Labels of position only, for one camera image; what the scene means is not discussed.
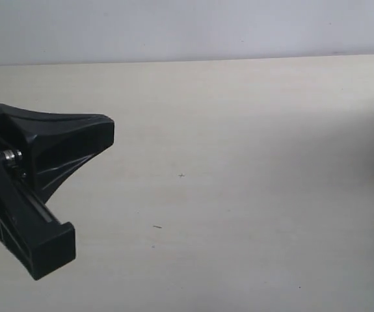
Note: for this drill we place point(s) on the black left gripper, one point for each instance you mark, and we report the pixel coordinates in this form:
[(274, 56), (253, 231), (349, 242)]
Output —
[(56, 146)]

